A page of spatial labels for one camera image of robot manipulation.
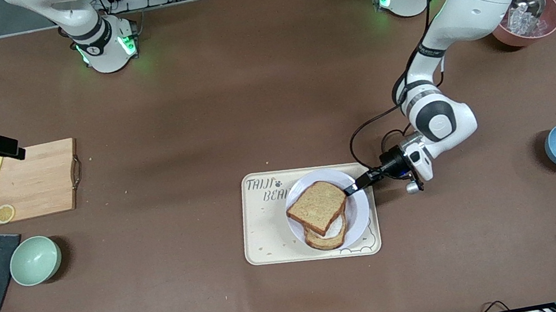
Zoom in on round white plate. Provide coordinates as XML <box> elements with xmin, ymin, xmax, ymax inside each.
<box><xmin>279</xmin><ymin>162</ymin><xmax>376</xmax><ymax>257</ymax></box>

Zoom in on plain brown bread slice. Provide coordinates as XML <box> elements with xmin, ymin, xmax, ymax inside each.
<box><xmin>282</xmin><ymin>177</ymin><xmax>354</xmax><ymax>242</ymax></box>

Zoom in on wooden cutting board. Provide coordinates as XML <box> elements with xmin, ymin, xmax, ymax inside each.
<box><xmin>0</xmin><ymin>137</ymin><xmax>89</xmax><ymax>226</ymax></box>

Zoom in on fried egg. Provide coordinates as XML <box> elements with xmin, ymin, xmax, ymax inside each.
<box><xmin>312</xmin><ymin>214</ymin><xmax>350</xmax><ymax>241</ymax></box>

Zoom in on lemon slice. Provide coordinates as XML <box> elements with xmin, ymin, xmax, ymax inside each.
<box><xmin>0</xmin><ymin>203</ymin><xmax>18</xmax><ymax>224</ymax></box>

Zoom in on bread slice under egg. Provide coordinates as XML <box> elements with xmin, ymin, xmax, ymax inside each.
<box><xmin>301</xmin><ymin>212</ymin><xmax>353</xmax><ymax>254</ymax></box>

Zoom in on cream bear print tray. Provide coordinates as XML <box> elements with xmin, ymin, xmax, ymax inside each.
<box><xmin>231</xmin><ymin>153</ymin><xmax>385</xmax><ymax>277</ymax></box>

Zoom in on mint green bowl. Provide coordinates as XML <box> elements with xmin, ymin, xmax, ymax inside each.
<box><xmin>5</xmin><ymin>233</ymin><xmax>66</xmax><ymax>289</ymax></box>

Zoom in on pink bowl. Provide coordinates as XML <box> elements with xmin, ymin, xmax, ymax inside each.
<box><xmin>486</xmin><ymin>0</ymin><xmax>556</xmax><ymax>51</ymax></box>

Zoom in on clear ice cubes pile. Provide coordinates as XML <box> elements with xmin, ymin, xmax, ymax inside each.
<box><xmin>502</xmin><ymin>3</ymin><xmax>544</xmax><ymax>39</ymax></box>

